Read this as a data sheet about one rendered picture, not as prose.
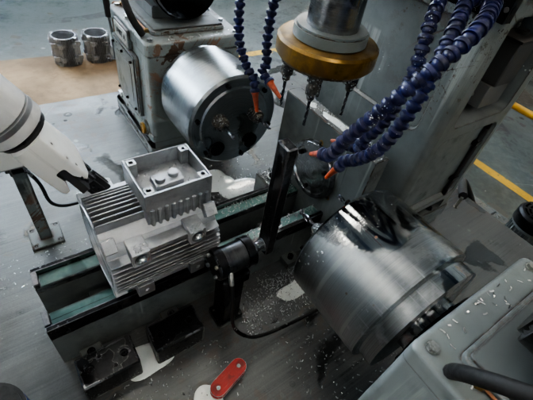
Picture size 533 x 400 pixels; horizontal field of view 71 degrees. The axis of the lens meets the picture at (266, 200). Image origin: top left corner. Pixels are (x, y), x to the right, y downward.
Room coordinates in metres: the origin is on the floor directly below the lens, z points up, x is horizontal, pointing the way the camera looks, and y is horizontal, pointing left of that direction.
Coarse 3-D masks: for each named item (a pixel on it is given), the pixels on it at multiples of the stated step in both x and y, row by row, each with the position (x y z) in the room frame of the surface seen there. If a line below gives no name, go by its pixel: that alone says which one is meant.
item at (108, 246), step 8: (80, 192) 0.42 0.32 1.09; (88, 192) 0.43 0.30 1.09; (80, 200) 0.41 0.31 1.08; (208, 208) 0.45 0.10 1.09; (216, 208) 0.45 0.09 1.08; (208, 216) 0.44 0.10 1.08; (104, 240) 0.33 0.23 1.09; (112, 240) 0.34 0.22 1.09; (104, 248) 0.32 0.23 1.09; (112, 248) 0.33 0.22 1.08; (112, 288) 0.33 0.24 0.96; (120, 296) 0.32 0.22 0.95
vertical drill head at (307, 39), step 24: (312, 0) 0.65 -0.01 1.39; (336, 0) 0.62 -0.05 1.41; (360, 0) 0.63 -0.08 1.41; (288, 24) 0.69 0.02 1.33; (312, 24) 0.64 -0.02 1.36; (336, 24) 0.62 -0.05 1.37; (360, 24) 0.66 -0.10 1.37; (288, 48) 0.60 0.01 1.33; (312, 48) 0.61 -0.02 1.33; (336, 48) 0.60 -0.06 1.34; (360, 48) 0.63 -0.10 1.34; (288, 72) 0.65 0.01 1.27; (312, 72) 0.58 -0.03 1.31; (336, 72) 0.58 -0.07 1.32; (360, 72) 0.60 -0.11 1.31; (312, 96) 0.60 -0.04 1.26
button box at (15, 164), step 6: (0, 156) 0.49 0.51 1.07; (6, 156) 0.49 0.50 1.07; (12, 156) 0.50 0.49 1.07; (0, 162) 0.48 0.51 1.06; (6, 162) 0.49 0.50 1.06; (12, 162) 0.49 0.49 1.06; (18, 162) 0.50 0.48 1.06; (0, 168) 0.47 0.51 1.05; (6, 168) 0.48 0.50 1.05; (12, 168) 0.48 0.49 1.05
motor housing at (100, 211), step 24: (120, 192) 0.42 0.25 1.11; (96, 216) 0.36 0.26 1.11; (120, 216) 0.38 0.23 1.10; (96, 240) 0.42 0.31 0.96; (120, 240) 0.35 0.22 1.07; (168, 240) 0.38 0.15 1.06; (216, 240) 0.43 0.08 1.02; (120, 264) 0.32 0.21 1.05; (144, 264) 0.34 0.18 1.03; (168, 264) 0.37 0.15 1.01; (120, 288) 0.31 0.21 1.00
